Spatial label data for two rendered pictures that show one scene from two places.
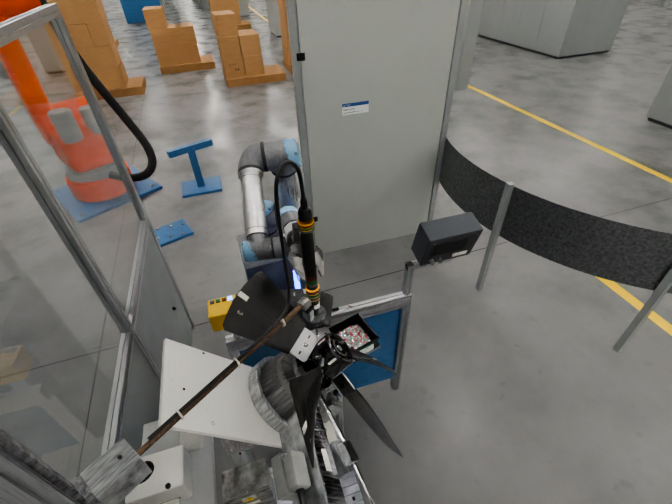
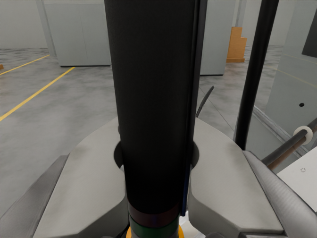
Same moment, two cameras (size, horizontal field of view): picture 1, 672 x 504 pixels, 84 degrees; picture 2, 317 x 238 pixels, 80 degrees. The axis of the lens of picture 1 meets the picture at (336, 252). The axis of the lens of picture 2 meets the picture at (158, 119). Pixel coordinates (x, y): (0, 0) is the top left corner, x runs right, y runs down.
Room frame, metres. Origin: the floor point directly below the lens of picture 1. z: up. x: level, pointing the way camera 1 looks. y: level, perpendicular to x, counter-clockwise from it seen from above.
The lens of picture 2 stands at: (0.87, 0.10, 1.56)
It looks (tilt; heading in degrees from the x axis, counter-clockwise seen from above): 28 degrees down; 194
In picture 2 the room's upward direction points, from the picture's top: straight up
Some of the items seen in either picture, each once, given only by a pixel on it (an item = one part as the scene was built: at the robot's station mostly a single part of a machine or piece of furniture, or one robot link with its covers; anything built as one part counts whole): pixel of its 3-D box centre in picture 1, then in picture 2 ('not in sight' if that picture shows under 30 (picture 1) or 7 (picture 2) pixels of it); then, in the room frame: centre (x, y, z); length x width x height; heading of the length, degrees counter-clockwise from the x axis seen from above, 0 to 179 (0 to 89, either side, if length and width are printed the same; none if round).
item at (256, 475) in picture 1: (250, 490); not in sight; (0.49, 0.34, 0.73); 0.15 x 0.09 x 0.22; 106
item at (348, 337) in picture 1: (349, 341); not in sight; (1.03, -0.04, 0.84); 0.19 x 0.14 x 0.04; 120
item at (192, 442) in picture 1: (191, 430); not in sight; (0.64, 0.55, 0.87); 0.15 x 0.09 x 0.02; 10
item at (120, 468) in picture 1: (114, 475); not in sight; (0.31, 0.47, 1.39); 0.10 x 0.07 x 0.08; 141
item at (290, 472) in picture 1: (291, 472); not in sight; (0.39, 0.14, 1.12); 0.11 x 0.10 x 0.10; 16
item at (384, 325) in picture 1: (326, 364); not in sight; (1.17, 0.08, 0.45); 0.82 x 0.01 x 0.66; 106
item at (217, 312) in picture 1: (230, 312); not in sight; (1.06, 0.46, 1.02); 0.16 x 0.10 x 0.11; 106
